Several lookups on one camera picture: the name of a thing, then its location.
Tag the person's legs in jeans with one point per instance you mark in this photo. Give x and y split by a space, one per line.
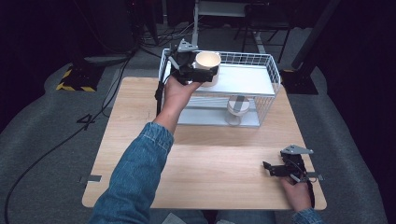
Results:
243 217

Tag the glass jar with white lid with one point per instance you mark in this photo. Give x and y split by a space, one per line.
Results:
238 107

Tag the white cup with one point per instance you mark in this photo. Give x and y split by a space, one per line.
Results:
208 62

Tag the black stand base with pole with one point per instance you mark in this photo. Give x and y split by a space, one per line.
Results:
299 81

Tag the person's left hand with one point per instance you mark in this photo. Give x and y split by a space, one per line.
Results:
176 96

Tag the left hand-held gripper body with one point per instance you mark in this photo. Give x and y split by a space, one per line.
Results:
182 63

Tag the yellow black striped stand base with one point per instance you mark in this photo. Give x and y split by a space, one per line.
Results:
79 81

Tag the grey tape strip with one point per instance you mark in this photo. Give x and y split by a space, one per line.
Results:
317 176
93 178

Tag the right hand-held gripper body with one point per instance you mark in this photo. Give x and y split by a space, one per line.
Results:
294 165

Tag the person's right hand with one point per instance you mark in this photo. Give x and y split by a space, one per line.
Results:
299 196

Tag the white metal desk frame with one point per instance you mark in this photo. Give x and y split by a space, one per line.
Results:
218 8

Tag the black chair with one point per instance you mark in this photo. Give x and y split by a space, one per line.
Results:
264 18

